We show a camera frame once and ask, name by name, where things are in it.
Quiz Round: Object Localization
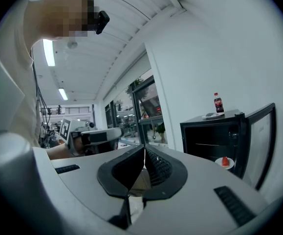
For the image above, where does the cola bottle red cap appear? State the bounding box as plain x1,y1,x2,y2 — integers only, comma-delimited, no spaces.
214,93,225,114

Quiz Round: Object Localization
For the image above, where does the black head camera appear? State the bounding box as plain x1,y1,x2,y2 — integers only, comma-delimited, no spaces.
96,10,110,35

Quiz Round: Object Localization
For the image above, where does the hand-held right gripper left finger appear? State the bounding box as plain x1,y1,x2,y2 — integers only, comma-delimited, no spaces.
50,144,146,230

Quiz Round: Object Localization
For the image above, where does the person's beige shirt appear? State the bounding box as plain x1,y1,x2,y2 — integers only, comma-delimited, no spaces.
0,0,42,148

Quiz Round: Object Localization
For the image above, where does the person's head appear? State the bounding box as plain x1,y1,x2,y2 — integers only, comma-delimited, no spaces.
25,0,100,40

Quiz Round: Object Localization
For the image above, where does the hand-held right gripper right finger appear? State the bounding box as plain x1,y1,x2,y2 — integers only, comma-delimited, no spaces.
131,144,269,235

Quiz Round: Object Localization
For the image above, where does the black balcony railing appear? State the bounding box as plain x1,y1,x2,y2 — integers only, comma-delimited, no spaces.
40,105,93,115

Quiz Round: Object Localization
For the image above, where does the person's left forearm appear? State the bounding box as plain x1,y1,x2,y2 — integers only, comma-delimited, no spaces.
45,143,73,161

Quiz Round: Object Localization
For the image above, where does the white round plate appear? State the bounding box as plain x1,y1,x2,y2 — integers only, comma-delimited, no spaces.
215,157,235,170
201,112,225,119

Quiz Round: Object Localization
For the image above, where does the black mini fridge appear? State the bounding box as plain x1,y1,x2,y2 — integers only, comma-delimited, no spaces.
179,103,276,190

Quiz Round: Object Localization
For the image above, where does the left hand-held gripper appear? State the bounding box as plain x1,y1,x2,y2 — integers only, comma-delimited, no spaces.
59,117,124,154

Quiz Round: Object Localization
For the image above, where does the black cable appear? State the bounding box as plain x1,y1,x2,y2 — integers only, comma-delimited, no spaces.
32,50,51,146

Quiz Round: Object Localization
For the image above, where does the person's left hand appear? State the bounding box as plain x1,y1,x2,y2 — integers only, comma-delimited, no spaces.
73,135,92,156

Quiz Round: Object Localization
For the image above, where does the black framed window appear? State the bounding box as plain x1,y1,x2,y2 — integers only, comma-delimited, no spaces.
104,69,169,148

